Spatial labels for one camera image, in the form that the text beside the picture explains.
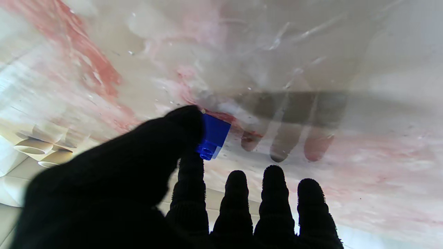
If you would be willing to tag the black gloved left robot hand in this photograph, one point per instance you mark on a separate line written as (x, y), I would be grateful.
(121, 193)

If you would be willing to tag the blue toy brick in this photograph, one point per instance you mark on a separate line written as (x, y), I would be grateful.
(216, 135)

